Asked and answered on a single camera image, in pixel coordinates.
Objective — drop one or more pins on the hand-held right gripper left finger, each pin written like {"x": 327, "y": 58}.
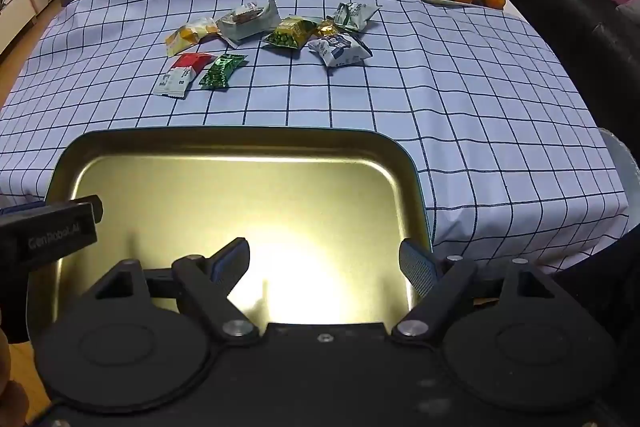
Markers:
{"x": 232, "y": 264}

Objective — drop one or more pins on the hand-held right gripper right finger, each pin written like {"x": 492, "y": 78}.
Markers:
{"x": 417, "y": 267}

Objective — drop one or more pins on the gold metal tray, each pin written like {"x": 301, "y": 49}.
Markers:
{"x": 250, "y": 187}

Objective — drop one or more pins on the white and red snack packet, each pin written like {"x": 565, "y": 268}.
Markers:
{"x": 175, "y": 79}

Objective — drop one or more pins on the green foil candy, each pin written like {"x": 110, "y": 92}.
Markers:
{"x": 220, "y": 71}

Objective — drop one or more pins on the white checked tablecloth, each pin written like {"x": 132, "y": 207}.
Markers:
{"x": 400, "y": 107}

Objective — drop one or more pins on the translucent plastic sheet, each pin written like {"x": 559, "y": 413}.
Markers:
{"x": 625, "y": 167}

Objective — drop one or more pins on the white and blue snack packet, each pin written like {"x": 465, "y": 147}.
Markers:
{"x": 337, "y": 49}

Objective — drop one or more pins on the yellow and white snack packet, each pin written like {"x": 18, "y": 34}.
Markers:
{"x": 192, "y": 34}

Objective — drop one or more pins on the green and yellow snack packet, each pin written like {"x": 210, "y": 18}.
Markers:
{"x": 290, "y": 32}

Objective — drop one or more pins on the grey and brown snack packet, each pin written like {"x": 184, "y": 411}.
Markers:
{"x": 247, "y": 24}

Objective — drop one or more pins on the gold foil candy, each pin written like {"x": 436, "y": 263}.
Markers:
{"x": 327, "y": 28}

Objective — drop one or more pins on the green and white snack packet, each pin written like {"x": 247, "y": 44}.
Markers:
{"x": 355, "y": 14}

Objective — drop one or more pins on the black sofa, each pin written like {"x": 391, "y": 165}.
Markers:
{"x": 550, "y": 7}

